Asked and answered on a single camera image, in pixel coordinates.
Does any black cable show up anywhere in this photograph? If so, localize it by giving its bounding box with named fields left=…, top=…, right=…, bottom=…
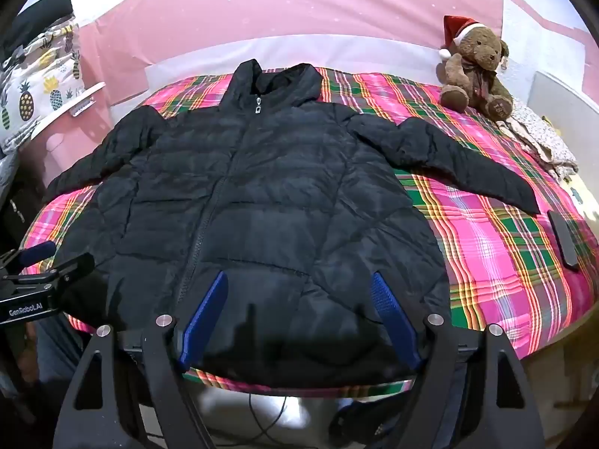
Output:
left=246, top=390, right=300, bottom=440

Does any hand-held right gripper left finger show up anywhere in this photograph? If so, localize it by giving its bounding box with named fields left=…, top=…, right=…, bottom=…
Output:
left=54, top=271, right=230, bottom=449

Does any pink green plaid bed blanket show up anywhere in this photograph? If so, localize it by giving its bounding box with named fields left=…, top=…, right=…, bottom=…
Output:
left=21, top=68, right=599, bottom=391

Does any floral cloth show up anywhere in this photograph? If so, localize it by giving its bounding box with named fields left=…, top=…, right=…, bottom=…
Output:
left=496, top=103, right=581, bottom=181

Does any dark slipper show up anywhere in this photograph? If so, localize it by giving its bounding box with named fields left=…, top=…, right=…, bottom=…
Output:
left=328, top=397, right=413, bottom=443

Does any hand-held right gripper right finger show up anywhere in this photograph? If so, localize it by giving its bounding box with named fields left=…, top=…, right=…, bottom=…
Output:
left=370, top=271, right=546, bottom=449

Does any clear ribbed plastic holder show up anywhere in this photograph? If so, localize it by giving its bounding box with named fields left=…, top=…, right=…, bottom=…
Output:
left=70, top=95, right=97, bottom=117

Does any black puffer jacket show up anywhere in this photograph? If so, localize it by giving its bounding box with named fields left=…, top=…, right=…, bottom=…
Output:
left=43, top=58, right=540, bottom=389

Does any black phone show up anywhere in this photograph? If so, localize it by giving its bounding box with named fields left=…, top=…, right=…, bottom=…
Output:
left=547, top=210, right=581, bottom=271

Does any yellow printed sheet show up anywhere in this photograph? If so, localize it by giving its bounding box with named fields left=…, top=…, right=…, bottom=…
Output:
left=559, top=171, right=599, bottom=230

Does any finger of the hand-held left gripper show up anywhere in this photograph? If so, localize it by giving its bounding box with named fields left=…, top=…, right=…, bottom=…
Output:
left=46, top=253, right=95, bottom=287
left=19, top=241, right=58, bottom=266

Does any pineapple print cloth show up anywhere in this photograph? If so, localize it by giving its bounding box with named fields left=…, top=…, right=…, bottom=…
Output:
left=0, top=14, right=85, bottom=150

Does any black cloth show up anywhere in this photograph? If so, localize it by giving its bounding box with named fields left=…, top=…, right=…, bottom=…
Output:
left=0, top=0, right=76, bottom=57

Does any person's jeans leg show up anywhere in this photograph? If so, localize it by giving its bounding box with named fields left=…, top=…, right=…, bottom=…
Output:
left=35, top=323, right=94, bottom=384

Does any brown teddy bear santa hat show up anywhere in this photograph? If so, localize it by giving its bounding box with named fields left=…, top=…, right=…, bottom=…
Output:
left=437, top=15, right=516, bottom=121

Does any white panel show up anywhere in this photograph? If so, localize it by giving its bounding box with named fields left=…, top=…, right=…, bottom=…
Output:
left=533, top=70, right=599, bottom=120

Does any pink cabinet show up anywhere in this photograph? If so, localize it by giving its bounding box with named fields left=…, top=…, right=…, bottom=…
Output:
left=28, top=103, right=118, bottom=188

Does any black bag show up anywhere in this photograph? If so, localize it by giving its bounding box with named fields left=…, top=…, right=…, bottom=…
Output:
left=0, top=159, right=52, bottom=253

